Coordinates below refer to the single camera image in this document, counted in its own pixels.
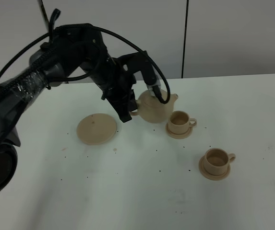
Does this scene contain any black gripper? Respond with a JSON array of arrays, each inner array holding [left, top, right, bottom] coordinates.
[[89, 57, 138, 123]]

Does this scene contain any tan clay teapot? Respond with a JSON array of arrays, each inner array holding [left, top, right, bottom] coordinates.
[[130, 90, 179, 123]]

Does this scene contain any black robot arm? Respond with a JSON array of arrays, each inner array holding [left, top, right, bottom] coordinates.
[[0, 23, 136, 191]]

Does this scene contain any tan teapot saucer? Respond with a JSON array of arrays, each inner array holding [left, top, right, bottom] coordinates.
[[76, 113, 117, 145]]

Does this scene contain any far tan teacup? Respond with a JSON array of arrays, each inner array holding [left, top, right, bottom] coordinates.
[[167, 111, 197, 135]]

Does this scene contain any tan teacup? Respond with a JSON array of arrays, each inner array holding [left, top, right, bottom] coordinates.
[[203, 148, 236, 176], [167, 111, 197, 135]]

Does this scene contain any far tan cup saucer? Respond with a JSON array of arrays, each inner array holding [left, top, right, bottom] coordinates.
[[165, 123, 192, 139]]

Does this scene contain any tan cup saucer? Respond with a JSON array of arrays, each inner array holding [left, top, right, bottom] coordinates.
[[198, 156, 231, 181], [165, 123, 192, 139]]

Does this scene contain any near tan cup saucer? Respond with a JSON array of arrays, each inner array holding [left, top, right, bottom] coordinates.
[[198, 156, 231, 181]]

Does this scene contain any near tan teacup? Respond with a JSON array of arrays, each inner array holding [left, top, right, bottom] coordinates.
[[203, 148, 236, 176]]

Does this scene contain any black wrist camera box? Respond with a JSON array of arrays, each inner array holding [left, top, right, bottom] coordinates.
[[117, 51, 162, 98]]

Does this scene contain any black braided camera cable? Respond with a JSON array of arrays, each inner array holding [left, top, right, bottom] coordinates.
[[0, 8, 171, 104]]

